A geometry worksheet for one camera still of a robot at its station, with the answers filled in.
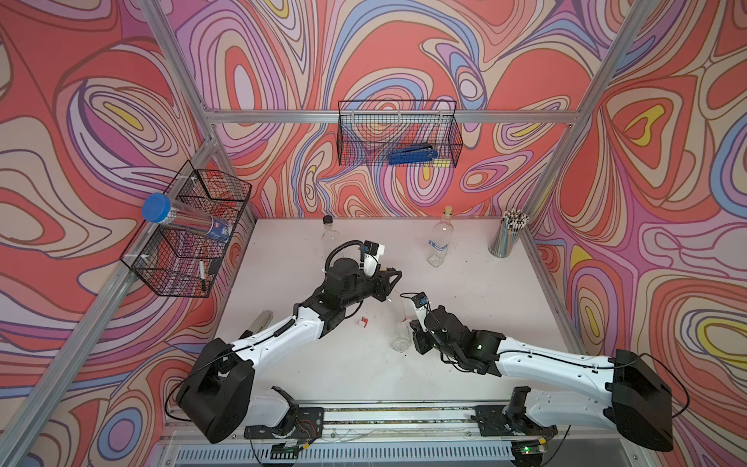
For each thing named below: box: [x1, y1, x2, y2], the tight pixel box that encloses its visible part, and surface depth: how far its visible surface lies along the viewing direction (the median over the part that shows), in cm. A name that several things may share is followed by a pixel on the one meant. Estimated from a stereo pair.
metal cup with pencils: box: [487, 208, 530, 258], surface depth 100 cm
